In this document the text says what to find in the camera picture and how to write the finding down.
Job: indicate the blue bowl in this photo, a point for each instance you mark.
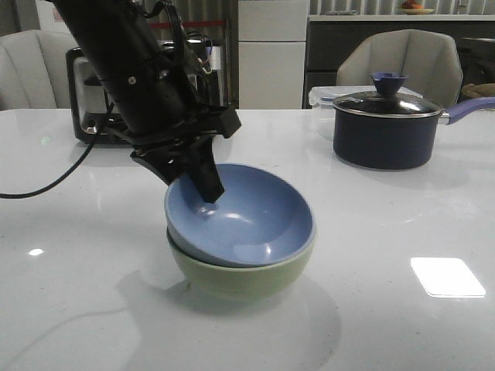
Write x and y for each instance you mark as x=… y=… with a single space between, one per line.
x=259 y=220

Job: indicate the green bowl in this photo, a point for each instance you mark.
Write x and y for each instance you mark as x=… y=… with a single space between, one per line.
x=242 y=283

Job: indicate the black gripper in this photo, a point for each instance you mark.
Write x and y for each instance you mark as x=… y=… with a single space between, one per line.
x=163 y=151

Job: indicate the beige chair right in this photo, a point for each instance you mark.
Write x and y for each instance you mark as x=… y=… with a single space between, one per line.
x=429 y=59

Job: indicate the black and silver toaster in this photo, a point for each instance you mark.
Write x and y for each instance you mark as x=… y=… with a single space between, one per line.
x=89 y=100

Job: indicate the beige chair left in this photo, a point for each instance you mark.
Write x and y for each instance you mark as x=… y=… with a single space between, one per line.
x=34 y=70

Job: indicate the glass pot lid blue knob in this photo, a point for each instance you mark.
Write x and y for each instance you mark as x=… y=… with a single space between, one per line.
x=386 y=100

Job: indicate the fruit bowl on counter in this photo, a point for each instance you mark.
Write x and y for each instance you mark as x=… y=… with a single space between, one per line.
x=412 y=7

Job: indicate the beige chair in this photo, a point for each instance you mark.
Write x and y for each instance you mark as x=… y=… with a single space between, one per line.
x=429 y=59
x=34 y=70

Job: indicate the white cabinet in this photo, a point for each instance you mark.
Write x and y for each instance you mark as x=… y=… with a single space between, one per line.
x=272 y=50

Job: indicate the dark blue saucepan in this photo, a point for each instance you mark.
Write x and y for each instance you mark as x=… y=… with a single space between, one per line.
x=395 y=143

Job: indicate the clear plastic food container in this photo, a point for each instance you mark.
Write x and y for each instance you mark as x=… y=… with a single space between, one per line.
x=321 y=101

